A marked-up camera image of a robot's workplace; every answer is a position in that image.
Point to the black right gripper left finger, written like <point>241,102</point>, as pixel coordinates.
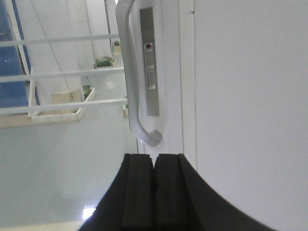
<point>128,204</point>

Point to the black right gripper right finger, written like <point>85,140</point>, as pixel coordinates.
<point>185,202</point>

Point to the white framed transparent sliding door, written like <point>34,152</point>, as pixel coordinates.
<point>97,143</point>

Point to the silver door handle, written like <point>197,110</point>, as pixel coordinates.
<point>122,11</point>

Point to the silver door lock plate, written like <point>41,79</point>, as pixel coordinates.
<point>149,60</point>

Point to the distant green sandbag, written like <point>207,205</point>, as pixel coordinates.
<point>104,62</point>

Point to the blue panel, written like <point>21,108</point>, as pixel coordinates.
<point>12,94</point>

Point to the distant wooden base frame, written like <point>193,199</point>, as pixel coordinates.
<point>65,108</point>

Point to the white wall panel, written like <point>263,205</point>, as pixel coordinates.
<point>251,95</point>

